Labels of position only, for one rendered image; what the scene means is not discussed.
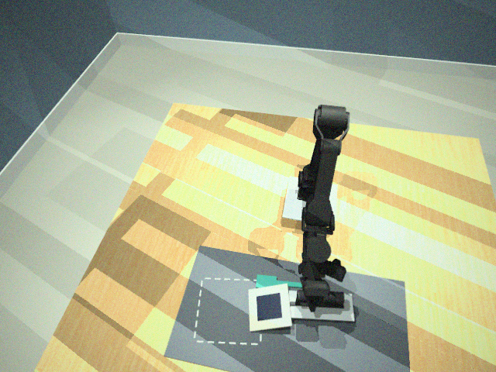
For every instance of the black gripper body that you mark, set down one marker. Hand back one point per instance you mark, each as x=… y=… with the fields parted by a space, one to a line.
x=312 y=285

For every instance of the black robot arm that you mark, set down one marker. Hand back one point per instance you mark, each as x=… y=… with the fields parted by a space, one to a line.
x=315 y=183

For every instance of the teal flat trowel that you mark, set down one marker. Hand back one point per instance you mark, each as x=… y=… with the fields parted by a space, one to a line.
x=267 y=281

